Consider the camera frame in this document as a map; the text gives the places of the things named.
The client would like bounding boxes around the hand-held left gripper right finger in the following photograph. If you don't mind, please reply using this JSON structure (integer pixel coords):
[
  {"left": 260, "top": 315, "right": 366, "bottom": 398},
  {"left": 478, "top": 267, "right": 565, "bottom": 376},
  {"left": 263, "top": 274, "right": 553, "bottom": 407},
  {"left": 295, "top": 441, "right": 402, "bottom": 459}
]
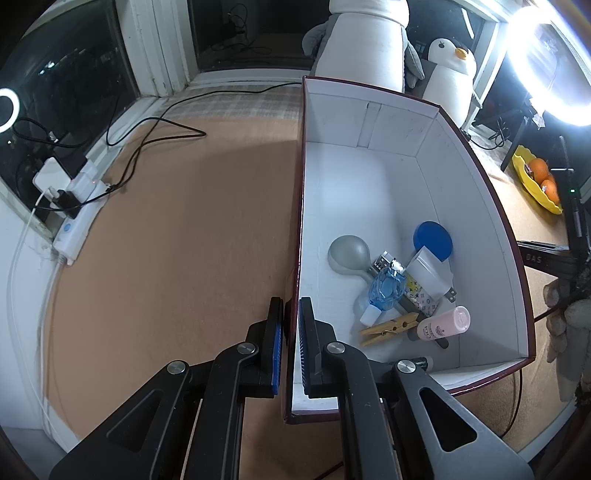
[{"left": 298, "top": 296, "right": 536, "bottom": 480}]

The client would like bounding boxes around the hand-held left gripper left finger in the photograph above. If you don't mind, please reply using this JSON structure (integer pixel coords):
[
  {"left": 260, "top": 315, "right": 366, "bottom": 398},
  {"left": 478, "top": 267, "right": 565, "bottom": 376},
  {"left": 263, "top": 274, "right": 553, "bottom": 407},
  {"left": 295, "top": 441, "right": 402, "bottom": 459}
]
[{"left": 48, "top": 296, "right": 287, "bottom": 480}]

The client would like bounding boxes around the wooden clothespin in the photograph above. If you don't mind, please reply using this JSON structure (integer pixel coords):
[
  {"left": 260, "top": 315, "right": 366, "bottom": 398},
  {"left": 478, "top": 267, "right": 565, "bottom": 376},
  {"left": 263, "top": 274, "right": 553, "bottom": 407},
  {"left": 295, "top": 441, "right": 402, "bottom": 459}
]
[{"left": 359, "top": 311, "right": 421, "bottom": 348}]

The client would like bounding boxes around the clear blue perfume bottle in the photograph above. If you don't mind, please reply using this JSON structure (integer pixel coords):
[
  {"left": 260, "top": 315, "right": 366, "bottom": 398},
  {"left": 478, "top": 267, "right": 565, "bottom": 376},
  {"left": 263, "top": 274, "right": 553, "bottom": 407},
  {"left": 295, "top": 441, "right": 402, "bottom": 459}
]
[{"left": 355, "top": 261, "right": 409, "bottom": 324}]

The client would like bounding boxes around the grey spoon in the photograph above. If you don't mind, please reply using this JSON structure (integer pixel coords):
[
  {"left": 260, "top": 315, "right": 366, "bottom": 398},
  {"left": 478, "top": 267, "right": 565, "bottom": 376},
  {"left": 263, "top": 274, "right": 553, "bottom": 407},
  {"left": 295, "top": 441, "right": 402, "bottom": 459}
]
[{"left": 328, "top": 235, "right": 451, "bottom": 350}]

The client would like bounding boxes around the blue round lid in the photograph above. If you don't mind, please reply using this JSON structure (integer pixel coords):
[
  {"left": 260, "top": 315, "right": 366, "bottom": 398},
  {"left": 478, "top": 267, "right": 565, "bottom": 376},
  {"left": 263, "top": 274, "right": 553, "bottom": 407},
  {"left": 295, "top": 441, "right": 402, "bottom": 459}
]
[{"left": 412, "top": 222, "right": 454, "bottom": 263}]

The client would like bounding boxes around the white charger adapter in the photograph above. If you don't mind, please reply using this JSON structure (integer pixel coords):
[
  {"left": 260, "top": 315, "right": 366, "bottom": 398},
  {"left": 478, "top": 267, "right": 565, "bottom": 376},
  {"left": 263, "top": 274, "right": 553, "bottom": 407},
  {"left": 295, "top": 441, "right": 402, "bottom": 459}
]
[{"left": 405, "top": 247, "right": 458, "bottom": 304}]

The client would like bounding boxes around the small pink bottle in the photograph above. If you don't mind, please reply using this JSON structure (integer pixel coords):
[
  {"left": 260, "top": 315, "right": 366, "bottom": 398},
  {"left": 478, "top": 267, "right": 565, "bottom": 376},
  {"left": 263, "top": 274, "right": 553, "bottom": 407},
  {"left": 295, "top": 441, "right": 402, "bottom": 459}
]
[{"left": 409, "top": 305, "right": 472, "bottom": 343}]

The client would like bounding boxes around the printed lighter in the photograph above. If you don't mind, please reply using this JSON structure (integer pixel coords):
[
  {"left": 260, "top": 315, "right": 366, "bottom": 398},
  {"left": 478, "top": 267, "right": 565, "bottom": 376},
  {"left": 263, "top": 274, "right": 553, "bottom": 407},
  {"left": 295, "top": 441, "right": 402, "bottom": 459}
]
[{"left": 372, "top": 251, "right": 437, "bottom": 319}]

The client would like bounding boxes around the white-lined cardboard box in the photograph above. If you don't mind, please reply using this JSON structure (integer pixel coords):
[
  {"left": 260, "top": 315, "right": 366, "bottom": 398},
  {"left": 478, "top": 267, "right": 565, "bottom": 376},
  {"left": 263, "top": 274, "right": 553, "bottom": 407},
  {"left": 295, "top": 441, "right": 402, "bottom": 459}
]
[{"left": 283, "top": 76, "right": 536, "bottom": 425}]

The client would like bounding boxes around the person's right hand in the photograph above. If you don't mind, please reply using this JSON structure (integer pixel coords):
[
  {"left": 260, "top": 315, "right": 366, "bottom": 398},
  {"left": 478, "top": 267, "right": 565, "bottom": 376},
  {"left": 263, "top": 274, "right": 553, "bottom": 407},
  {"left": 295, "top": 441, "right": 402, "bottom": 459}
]
[{"left": 542, "top": 277, "right": 591, "bottom": 402}]

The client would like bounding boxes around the yellow fruit bowl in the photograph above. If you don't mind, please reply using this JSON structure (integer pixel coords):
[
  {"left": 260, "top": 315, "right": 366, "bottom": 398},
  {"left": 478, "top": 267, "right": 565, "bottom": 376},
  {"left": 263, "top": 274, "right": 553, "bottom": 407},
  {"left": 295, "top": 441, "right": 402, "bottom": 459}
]
[{"left": 512, "top": 145, "right": 564, "bottom": 215}]

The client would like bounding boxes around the black tripod stand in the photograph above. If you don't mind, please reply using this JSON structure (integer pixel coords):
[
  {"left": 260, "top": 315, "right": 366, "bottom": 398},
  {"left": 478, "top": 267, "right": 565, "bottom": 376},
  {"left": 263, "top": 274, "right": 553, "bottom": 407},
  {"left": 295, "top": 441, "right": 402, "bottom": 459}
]
[{"left": 500, "top": 104, "right": 542, "bottom": 171}]

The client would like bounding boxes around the small penguin plush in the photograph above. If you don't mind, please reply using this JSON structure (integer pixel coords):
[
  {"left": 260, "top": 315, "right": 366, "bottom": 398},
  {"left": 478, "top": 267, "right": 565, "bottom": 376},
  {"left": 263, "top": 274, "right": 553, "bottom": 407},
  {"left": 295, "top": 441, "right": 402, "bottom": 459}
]
[{"left": 422, "top": 38, "right": 481, "bottom": 132}]

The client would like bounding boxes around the white power strip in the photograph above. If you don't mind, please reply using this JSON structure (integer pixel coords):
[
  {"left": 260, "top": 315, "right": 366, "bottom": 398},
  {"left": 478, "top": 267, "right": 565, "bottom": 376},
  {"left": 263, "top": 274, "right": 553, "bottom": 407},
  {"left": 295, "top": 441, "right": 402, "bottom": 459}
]
[{"left": 53, "top": 168, "right": 112, "bottom": 266}]

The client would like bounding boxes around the checkered cloth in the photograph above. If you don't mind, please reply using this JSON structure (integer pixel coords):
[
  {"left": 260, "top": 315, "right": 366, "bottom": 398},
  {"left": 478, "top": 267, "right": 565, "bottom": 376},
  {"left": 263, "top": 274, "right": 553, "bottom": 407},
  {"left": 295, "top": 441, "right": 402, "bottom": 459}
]
[{"left": 157, "top": 83, "right": 305, "bottom": 123}]

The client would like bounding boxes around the black plug adapter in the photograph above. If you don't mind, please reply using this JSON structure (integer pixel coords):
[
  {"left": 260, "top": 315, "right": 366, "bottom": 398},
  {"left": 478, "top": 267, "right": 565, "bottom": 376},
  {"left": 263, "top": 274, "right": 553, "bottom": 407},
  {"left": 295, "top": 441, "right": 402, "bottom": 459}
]
[{"left": 51, "top": 189, "right": 81, "bottom": 210}]

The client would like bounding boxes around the large penguin plush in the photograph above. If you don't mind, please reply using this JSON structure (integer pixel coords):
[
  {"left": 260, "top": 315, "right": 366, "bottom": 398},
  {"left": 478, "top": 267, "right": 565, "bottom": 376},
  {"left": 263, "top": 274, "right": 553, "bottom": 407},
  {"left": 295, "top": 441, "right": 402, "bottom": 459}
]
[{"left": 302, "top": 0, "right": 426, "bottom": 95}]

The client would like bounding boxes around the thin black cable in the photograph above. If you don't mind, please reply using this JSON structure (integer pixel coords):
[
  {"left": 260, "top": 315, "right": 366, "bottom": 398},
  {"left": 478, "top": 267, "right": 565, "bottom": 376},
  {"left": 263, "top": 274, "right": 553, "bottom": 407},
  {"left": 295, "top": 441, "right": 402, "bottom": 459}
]
[{"left": 501, "top": 369, "right": 525, "bottom": 437}]

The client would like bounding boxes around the white ring light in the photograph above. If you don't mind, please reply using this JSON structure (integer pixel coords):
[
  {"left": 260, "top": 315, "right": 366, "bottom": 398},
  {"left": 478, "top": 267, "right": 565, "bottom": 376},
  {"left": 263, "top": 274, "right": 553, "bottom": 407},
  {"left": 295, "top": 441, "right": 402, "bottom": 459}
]
[{"left": 505, "top": 0, "right": 591, "bottom": 127}]

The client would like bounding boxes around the black power cable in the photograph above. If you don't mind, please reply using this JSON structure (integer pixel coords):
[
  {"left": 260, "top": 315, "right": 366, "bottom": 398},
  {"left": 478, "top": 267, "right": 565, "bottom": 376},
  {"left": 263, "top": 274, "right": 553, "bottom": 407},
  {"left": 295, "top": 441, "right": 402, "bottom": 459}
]
[{"left": 14, "top": 82, "right": 302, "bottom": 217}]

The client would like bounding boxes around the white wall charger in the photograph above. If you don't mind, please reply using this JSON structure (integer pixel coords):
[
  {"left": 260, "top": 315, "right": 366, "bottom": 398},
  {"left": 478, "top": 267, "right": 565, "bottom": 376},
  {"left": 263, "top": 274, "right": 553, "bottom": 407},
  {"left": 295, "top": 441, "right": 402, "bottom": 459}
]
[{"left": 33, "top": 158, "right": 70, "bottom": 193}]

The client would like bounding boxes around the white window frame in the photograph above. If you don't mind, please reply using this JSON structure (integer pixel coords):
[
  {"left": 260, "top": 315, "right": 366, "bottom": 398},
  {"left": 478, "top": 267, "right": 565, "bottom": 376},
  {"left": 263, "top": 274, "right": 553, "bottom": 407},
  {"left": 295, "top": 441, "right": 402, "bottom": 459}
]
[{"left": 28, "top": 0, "right": 324, "bottom": 100}]

